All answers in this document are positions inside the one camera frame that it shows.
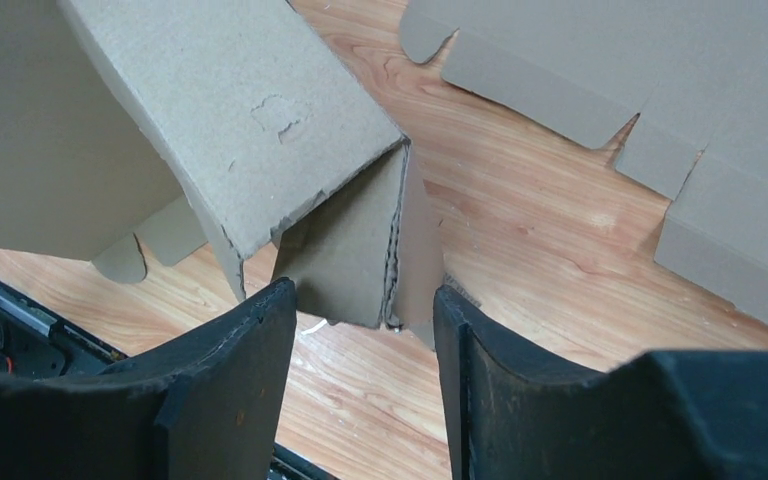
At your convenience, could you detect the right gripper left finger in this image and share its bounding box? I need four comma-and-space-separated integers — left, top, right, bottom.
0, 278, 297, 479

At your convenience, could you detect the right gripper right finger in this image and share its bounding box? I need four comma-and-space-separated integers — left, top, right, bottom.
433, 286, 768, 479

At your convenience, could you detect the cardboard box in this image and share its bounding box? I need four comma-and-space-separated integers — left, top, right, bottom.
0, 1, 444, 343

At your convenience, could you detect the flat cardboard sheet underneath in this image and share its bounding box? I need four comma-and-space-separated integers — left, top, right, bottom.
399, 1, 768, 325

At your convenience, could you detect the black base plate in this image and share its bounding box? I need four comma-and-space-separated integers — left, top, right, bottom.
0, 281, 327, 479

